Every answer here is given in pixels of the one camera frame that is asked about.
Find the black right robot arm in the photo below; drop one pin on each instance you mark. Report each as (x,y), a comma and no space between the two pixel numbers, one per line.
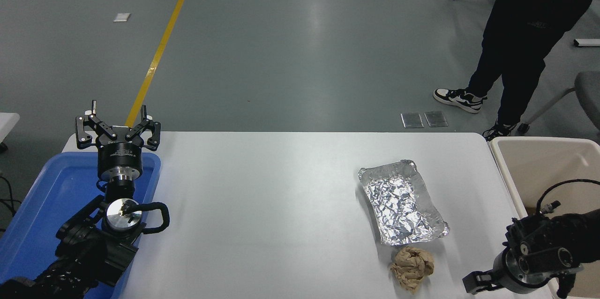
(543,247)

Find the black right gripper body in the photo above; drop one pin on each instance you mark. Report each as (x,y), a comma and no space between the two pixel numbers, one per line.
(504,273)

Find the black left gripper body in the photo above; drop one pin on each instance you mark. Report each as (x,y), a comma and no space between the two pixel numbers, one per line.
(120,156)

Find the person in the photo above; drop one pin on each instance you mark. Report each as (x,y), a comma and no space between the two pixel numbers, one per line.
(525,32)

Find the foil plate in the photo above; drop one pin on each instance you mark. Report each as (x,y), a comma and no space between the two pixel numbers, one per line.
(403,205)

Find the large pale bin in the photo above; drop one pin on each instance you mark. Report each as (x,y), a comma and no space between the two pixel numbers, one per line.
(539,168)

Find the crumpled tan paper ball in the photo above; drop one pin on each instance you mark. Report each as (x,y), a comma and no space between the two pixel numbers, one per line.
(412,268)

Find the white bar on floor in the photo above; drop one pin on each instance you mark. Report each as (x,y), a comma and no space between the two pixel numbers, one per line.
(587,42)

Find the white floor marker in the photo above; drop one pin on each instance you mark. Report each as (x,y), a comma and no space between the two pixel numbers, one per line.
(122,17)

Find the white side table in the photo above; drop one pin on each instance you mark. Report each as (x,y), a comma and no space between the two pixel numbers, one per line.
(7,125)

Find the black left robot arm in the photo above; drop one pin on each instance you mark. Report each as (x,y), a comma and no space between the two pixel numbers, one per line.
(89,247)

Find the metal floor plate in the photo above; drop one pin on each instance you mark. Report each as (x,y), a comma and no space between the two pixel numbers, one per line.
(436,119)
(412,120)

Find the grey chair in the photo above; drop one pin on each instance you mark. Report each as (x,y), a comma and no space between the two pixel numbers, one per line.
(588,93)

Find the blue plastic tray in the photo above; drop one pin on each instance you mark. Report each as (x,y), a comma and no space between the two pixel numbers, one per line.
(42,196)

